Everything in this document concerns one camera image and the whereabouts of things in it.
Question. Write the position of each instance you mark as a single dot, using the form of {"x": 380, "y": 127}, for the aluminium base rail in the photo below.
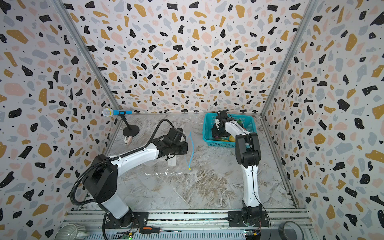
{"x": 203, "y": 220}

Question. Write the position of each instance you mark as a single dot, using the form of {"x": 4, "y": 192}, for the pink white small device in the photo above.
{"x": 128, "y": 140}

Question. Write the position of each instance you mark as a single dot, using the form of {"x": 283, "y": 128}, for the silver metal lamp shade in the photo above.
{"x": 72, "y": 232}

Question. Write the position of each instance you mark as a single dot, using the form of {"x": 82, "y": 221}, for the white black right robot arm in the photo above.
{"x": 248, "y": 156}

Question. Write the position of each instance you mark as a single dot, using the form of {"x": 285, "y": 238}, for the clear zip top bag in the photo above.
{"x": 202, "y": 179}

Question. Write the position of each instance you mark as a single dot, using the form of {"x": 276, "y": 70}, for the orange handle screwdriver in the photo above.
{"x": 152, "y": 230}

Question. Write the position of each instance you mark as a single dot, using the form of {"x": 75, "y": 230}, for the black microphone stand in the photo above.
{"x": 129, "y": 130}

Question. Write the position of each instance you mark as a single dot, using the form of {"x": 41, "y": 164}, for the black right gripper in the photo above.
{"x": 216, "y": 129}

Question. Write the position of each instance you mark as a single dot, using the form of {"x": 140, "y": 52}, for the grey tape roll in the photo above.
{"x": 289, "y": 230}

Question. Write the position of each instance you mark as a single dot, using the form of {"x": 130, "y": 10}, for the teal plastic basket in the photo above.
{"x": 247, "y": 122}

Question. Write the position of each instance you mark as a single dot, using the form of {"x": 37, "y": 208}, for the blue microphone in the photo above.
{"x": 110, "y": 112}

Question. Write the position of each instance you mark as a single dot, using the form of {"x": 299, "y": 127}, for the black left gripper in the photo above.
{"x": 184, "y": 148}

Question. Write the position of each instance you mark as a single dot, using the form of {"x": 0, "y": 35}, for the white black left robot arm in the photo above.
{"x": 101, "y": 180}

